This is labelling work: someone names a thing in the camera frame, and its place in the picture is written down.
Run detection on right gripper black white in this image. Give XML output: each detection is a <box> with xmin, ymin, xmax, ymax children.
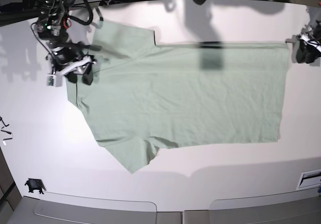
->
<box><xmin>46</xmin><ymin>48</ymin><xmax>97</xmax><ymax>85</ymax></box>

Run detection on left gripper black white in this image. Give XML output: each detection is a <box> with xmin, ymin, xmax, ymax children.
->
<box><xmin>285</xmin><ymin>32</ymin><xmax>320</xmax><ymax>64</ymax></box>

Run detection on light green T-shirt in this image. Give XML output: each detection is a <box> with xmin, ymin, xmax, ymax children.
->
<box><xmin>66</xmin><ymin>22</ymin><xmax>289</xmax><ymax>173</ymax></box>

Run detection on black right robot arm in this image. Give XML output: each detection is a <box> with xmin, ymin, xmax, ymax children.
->
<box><xmin>31</xmin><ymin>0</ymin><xmax>101</xmax><ymax>87</ymax></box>

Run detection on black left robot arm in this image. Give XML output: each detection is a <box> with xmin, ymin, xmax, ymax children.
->
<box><xmin>70</xmin><ymin>4</ymin><xmax>320</xmax><ymax>90</ymax></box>

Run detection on silver allen keys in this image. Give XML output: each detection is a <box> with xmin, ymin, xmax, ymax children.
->
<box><xmin>1</xmin><ymin>117</ymin><xmax>14</xmax><ymax>146</ymax></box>

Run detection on white label plate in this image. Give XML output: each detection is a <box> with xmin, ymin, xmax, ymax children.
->
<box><xmin>296</xmin><ymin>169</ymin><xmax>320</xmax><ymax>190</ymax></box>

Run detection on grey chair left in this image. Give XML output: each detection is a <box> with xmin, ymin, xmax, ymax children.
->
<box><xmin>8</xmin><ymin>197</ymin><xmax>182</xmax><ymax>223</ymax></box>

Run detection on grey chair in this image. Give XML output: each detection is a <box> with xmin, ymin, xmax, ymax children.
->
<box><xmin>8</xmin><ymin>197</ymin><xmax>182</xmax><ymax>223</ymax></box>
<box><xmin>183</xmin><ymin>188</ymin><xmax>320</xmax><ymax>223</ymax></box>

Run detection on grey chair right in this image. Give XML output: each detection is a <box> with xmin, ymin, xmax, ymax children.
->
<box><xmin>183</xmin><ymin>188</ymin><xmax>320</xmax><ymax>223</ymax></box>

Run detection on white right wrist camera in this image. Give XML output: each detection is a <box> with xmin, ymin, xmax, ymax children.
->
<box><xmin>47</xmin><ymin>74</ymin><xmax>63</xmax><ymax>87</ymax></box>

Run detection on black clamp bracket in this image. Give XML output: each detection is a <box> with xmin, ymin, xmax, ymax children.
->
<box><xmin>25</xmin><ymin>178</ymin><xmax>46</xmax><ymax>194</ymax></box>

